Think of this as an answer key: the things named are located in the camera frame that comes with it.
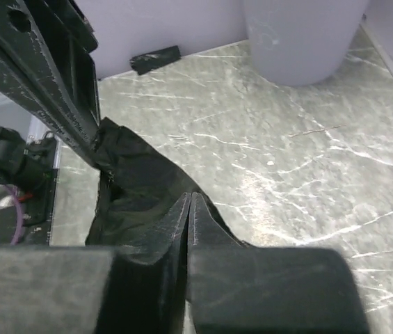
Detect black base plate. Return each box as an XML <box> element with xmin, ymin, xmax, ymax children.
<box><xmin>0</xmin><ymin>136</ymin><xmax>58</xmax><ymax>245</ymax></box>

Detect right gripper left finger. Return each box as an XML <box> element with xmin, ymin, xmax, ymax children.
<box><xmin>0</xmin><ymin>193</ymin><xmax>190</xmax><ymax>333</ymax></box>

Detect black trash bag roll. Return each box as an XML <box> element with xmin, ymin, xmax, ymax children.
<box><xmin>84</xmin><ymin>117</ymin><xmax>252</xmax><ymax>248</ymax></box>

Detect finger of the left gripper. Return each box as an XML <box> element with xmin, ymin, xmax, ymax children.
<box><xmin>18</xmin><ymin>1</ymin><xmax>99</xmax><ymax>132</ymax></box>
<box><xmin>0</xmin><ymin>6</ymin><xmax>100</xmax><ymax>167</ymax></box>

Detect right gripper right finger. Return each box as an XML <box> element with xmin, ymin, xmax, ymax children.
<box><xmin>188</xmin><ymin>193</ymin><xmax>370</xmax><ymax>333</ymax></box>

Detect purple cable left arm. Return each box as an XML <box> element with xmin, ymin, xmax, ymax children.
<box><xmin>0</xmin><ymin>184</ymin><xmax>26</xmax><ymax>248</ymax></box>

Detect grey plastic trash bin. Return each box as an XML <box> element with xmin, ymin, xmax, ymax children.
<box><xmin>243</xmin><ymin>0</ymin><xmax>369</xmax><ymax>86</ymax></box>

